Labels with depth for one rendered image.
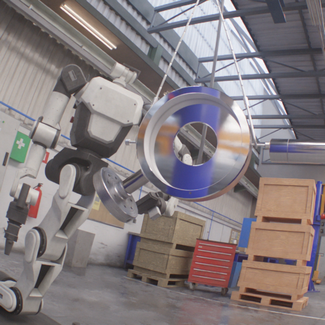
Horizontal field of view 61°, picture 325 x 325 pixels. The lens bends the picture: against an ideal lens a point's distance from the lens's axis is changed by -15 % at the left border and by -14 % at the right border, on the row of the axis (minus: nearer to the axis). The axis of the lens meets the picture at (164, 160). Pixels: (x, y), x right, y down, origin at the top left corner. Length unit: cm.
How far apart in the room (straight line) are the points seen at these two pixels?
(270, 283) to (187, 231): 186
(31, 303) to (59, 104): 93
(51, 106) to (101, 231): 520
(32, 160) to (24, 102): 393
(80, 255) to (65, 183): 407
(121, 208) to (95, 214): 517
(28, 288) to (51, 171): 56
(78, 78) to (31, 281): 92
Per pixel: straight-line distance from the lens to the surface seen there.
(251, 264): 502
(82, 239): 523
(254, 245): 507
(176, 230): 527
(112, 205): 97
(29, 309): 154
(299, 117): 1028
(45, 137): 126
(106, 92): 129
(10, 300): 151
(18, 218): 123
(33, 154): 127
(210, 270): 534
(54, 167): 140
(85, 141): 128
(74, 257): 521
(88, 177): 128
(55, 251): 140
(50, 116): 130
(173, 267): 543
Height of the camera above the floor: 75
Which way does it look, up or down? 15 degrees up
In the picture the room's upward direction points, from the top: 12 degrees clockwise
